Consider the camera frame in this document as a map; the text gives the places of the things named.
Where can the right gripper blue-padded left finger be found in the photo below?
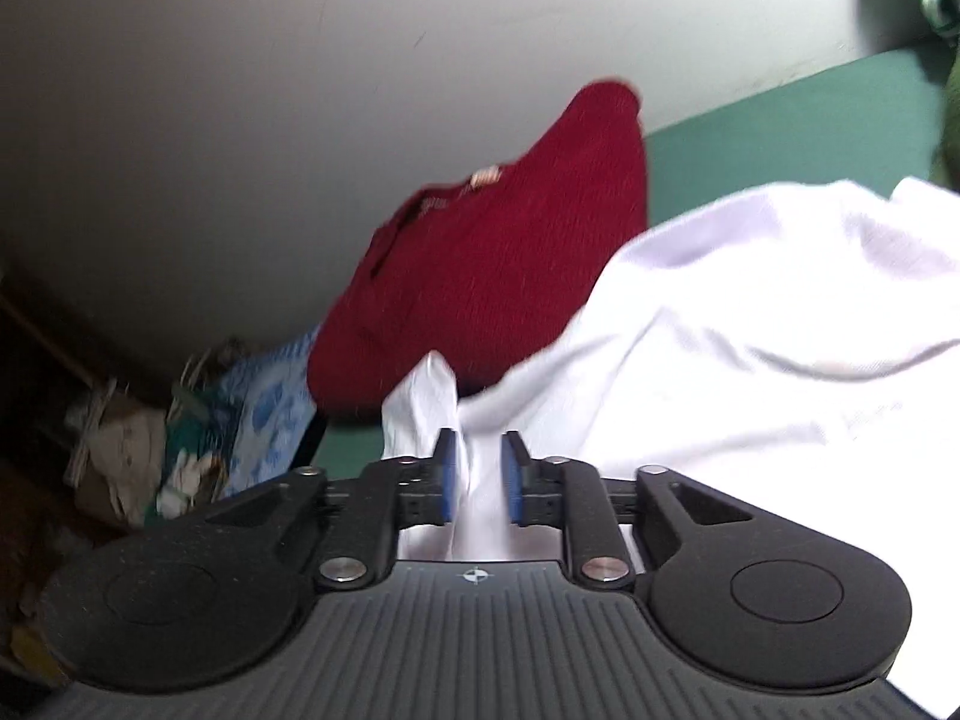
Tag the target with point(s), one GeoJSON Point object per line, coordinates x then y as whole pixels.
{"type": "Point", "coordinates": [365, 516]}

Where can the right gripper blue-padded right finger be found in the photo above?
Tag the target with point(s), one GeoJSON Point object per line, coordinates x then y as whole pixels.
{"type": "Point", "coordinates": [569, 496]}

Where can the white polo shirt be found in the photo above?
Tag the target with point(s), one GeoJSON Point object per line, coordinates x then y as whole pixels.
{"type": "Point", "coordinates": [794, 346]}

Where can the blue white patterned cloth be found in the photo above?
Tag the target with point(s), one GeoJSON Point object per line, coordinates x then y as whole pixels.
{"type": "Point", "coordinates": [274, 410]}

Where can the small white plush toy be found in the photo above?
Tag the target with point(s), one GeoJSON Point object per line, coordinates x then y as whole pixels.
{"type": "Point", "coordinates": [182, 488]}

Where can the folded dark red sweater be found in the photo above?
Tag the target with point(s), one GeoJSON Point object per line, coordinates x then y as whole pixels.
{"type": "Point", "coordinates": [488, 271]}

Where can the white paper bag clutter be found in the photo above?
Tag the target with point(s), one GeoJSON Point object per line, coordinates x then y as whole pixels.
{"type": "Point", "coordinates": [116, 466]}

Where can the dark green knit sweater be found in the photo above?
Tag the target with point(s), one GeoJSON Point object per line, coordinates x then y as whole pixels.
{"type": "Point", "coordinates": [945, 167]}

